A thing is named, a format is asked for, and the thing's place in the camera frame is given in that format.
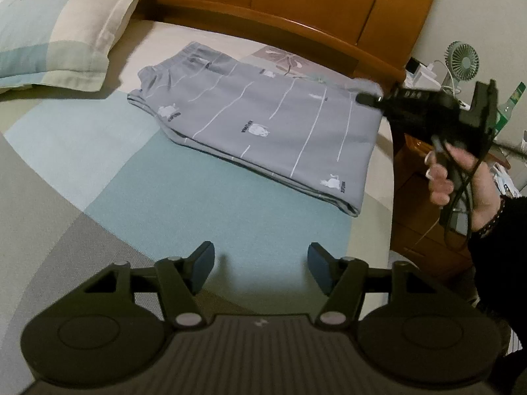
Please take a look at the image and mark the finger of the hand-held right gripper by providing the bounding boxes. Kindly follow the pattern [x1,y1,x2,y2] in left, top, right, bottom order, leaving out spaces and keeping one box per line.
[356,88,398,110]

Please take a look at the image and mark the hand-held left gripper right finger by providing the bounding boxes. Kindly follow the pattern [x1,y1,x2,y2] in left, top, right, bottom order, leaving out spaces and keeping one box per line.
[309,242,458,330]

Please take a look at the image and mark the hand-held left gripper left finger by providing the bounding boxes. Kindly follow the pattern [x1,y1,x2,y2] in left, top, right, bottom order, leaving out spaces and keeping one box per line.
[62,241,216,330]

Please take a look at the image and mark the grey printed pants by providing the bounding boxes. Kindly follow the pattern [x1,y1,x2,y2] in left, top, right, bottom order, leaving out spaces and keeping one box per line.
[127,41,381,217]

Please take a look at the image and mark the person's right forearm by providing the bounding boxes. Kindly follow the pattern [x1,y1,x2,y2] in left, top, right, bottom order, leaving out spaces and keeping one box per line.
[467,197,527,355]

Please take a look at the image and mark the person's right hand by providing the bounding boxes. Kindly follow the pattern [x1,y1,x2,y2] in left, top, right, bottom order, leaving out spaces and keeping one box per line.
[424,144,506,234]

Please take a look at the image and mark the white box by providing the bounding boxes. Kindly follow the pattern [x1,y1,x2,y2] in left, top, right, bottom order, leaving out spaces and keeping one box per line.
[405,58,447,91]

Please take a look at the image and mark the green desk fan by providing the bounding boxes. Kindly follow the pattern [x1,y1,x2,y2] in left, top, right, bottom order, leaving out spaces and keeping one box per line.
[442,40,480,91]

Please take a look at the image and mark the green bottle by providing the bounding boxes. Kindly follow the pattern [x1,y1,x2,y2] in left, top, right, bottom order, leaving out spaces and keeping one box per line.
[496,81,527,136]

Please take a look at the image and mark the wooden nightstand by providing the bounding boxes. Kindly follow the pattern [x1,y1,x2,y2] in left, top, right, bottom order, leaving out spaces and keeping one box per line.
[389,132,511,284]

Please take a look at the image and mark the large patchwork pillow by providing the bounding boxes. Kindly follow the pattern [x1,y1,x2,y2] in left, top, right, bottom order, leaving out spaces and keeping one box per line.
[0,0,156,93]

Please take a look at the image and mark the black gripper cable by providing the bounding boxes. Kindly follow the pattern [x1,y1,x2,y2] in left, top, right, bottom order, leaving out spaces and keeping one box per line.
[430,136,488,251]

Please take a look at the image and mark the dark beaded bracelet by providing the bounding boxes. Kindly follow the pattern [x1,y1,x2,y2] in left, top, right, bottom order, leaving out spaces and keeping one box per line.
[469,195,506,237]

